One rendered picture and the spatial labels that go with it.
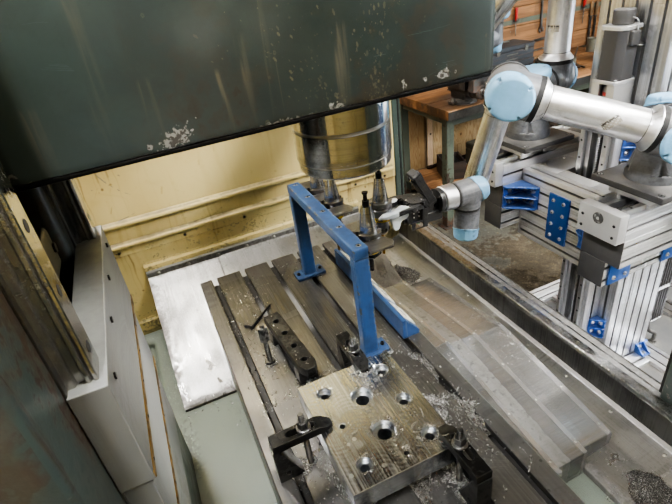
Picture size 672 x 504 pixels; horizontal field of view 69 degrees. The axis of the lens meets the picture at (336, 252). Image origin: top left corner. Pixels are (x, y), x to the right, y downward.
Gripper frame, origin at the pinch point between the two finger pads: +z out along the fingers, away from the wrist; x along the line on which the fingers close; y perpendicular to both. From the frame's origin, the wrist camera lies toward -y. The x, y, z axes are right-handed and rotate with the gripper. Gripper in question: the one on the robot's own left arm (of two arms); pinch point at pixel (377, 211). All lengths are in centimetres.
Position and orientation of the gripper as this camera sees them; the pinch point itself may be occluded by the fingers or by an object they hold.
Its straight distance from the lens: 133.6
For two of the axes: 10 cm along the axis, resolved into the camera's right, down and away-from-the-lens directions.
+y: 1.1, 8.6, 5.0
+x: -4.0, -4.2, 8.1
